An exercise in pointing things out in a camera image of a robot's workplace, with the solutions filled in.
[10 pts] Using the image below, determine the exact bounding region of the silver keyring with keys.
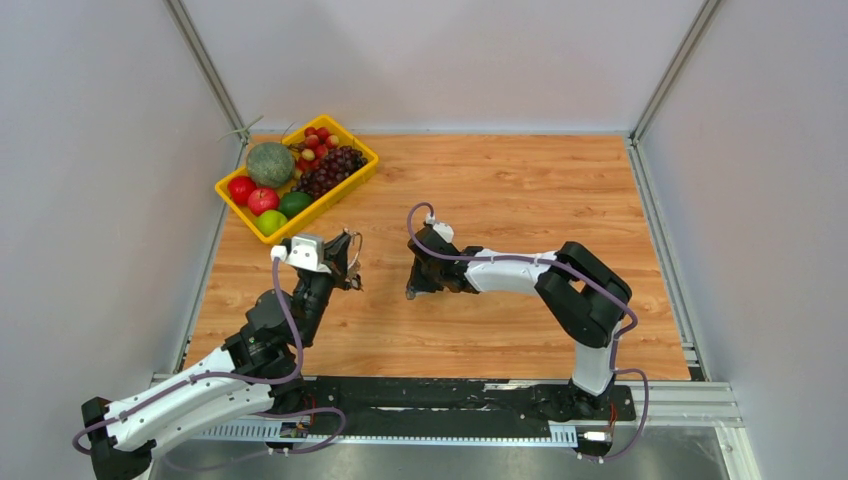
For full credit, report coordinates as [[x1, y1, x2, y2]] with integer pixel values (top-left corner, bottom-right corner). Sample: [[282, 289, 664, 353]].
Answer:
[[344, 228, 364, 291]]

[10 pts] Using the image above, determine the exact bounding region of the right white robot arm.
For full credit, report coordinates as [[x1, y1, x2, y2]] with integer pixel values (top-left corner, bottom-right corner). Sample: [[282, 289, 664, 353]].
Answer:
[[406, 223, 633, 418]]

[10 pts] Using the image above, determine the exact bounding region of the white slotted cable duct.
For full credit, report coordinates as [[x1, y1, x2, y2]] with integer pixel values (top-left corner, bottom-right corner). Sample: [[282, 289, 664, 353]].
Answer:
[[198, 420, 579, 448]]

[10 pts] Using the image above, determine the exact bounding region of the yellow plastic tray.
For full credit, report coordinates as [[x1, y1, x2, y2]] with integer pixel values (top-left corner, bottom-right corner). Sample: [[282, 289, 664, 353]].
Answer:
[[215, 115, 379, 245]]

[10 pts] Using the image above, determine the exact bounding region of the light green apple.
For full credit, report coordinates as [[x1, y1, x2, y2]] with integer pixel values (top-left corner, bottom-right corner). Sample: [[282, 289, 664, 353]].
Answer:
[[255, 210, 288, 237]]

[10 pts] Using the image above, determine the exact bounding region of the left aluminium frame post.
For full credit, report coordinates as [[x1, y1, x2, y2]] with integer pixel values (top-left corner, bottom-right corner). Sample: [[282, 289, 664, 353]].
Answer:
[[163, 0, 247, 131]]

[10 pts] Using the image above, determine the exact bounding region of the white zip tie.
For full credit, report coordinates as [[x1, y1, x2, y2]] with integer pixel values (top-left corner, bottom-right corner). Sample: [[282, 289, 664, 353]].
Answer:
[[218, 115, 264, 144]]

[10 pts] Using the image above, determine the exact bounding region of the red apple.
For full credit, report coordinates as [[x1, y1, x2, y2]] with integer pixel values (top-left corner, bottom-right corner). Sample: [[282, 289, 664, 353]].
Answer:
[[227, 175, 257, 206]]

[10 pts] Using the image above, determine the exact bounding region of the red-pink apple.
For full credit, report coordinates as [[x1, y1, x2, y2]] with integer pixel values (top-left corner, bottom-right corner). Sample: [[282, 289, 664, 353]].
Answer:
[[247, 187, 280, 216]]

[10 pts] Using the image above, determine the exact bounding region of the dark purple grape bunch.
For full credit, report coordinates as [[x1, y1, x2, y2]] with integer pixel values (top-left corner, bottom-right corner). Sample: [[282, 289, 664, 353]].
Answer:
[[290, 146, 367, 200]]

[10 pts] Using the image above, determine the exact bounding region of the green melon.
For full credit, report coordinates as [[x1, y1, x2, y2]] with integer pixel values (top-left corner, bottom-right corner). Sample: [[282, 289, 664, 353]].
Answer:
[[246, 142, 295, 188]]

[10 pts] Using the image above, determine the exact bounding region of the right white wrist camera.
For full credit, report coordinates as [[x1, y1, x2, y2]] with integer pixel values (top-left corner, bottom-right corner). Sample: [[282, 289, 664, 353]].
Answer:
[[424, 214, 454, 243]]

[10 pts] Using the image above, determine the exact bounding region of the aluminium frame post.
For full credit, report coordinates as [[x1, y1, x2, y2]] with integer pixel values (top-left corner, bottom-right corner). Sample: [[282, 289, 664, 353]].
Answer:
[[630, 0, 723, 145], [163, 0, 247, 131]]

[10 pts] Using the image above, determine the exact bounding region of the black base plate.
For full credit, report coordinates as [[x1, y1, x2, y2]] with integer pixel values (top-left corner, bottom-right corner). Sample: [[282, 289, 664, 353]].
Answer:
[[269, 376, 637, 439]]

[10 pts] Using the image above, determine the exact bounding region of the right aluminium frame post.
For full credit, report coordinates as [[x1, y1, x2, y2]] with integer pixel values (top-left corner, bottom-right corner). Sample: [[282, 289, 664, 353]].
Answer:
[[630, 0, 723, 145]]

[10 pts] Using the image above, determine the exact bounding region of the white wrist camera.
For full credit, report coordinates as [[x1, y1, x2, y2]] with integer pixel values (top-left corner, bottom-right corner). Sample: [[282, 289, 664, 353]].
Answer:
[[270, 234, 330, 274], [424, 214, 454, 243]]

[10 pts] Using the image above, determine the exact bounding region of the dark green avocado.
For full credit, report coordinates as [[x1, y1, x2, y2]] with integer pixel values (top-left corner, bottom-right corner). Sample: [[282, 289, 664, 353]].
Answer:
[[277, 191, 314, 220]]

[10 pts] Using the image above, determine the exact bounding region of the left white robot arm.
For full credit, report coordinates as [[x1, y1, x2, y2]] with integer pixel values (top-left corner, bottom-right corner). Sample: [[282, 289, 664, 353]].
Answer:
[[72, 230, 361, 479]]

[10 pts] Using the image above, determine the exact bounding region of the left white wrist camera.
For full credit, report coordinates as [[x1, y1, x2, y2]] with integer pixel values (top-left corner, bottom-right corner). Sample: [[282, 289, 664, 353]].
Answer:
[[270, 234, 330, 274]]

